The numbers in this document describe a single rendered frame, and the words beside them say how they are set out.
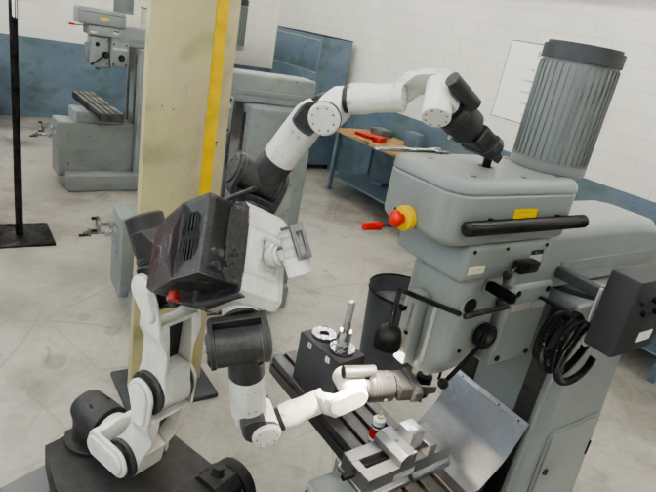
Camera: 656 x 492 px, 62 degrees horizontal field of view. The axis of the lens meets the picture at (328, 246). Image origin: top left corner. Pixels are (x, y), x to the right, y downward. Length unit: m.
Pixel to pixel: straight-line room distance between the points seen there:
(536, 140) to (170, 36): 1.77
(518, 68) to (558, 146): 5.24
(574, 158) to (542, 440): 0.93
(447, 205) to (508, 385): 0.89
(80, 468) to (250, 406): 0.96
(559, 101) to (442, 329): 0.64
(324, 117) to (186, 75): 1.57
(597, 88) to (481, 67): 5.58
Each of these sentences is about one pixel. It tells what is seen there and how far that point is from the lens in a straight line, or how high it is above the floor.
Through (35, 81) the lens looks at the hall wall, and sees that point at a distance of 10.08.
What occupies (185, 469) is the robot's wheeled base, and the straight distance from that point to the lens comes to 2.23.
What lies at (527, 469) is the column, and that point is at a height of 0.92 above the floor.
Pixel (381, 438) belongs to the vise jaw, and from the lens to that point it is 1.77.
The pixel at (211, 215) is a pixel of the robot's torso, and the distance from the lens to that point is 1.29.
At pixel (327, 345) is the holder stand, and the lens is 1.96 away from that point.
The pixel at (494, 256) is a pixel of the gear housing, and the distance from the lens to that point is 1.40.
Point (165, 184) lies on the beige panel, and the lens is 2.89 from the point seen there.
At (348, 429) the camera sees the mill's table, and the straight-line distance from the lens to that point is 1.96.
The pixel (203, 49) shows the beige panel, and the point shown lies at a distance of 2.81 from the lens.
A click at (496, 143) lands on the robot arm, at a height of 1.96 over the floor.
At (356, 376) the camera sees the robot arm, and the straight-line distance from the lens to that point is 1.55.
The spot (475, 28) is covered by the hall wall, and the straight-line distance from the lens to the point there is 7.27.
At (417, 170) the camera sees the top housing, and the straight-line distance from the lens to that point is 1.29.
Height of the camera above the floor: 2.14
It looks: 21 degrees down
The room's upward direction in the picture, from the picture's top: 11 degrees clockwise
